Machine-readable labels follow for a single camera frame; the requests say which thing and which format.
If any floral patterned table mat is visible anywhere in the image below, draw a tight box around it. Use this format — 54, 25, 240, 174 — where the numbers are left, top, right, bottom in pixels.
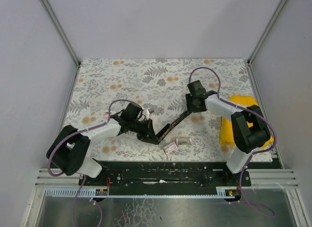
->
64, 58, 253, 162

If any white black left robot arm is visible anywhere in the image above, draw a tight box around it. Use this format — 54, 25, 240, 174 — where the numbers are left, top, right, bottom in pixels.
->
46, 110, 160, 178

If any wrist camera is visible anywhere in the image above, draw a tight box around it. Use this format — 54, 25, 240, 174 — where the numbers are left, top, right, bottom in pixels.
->
187, 81, 206, 96
122, 103, 153, 120

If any aluminium frame post left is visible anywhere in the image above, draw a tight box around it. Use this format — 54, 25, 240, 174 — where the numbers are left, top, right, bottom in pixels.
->
36, 0, 81, 66

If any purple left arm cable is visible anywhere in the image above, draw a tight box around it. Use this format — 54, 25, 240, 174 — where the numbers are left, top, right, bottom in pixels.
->
46, 99, 127, 227

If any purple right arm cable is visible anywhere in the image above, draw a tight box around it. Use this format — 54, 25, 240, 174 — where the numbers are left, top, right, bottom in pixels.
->
189, 67, 278, 218

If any white slotted cable duct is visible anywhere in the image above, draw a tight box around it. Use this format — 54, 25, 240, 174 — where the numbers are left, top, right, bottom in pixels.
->
45, 187, 238, 201

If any yellow Snoopy cloth pouch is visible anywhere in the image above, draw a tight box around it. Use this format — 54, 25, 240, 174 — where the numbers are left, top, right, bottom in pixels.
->
219, 95, 273, 153

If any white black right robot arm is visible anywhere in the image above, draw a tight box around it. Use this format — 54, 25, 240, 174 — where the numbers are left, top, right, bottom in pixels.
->
186, 91, 271, 174

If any aluminium frame post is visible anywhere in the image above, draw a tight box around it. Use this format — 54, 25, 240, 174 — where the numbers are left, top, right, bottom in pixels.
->
247, 0, 288, 66
36, 0, 81, 66

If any aluminium frame post right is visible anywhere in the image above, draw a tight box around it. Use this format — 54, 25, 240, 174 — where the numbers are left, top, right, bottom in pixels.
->
247, 0, 288, 66

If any red white staple box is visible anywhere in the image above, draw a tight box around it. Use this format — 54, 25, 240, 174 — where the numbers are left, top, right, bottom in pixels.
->
164, 142, 177, 154

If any small pink white stapler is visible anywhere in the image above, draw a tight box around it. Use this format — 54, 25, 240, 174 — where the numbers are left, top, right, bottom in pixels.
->
104, 112, 112, 122

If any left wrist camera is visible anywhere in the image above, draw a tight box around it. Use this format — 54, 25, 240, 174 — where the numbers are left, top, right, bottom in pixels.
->
122, 103, 153, 120

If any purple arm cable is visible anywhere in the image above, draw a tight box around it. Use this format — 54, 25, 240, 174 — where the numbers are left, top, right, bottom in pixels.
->
189, 67, 278, 218
46, 99, 127, 227

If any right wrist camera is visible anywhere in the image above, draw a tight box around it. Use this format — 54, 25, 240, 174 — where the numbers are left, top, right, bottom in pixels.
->
187, 81, 206, 96

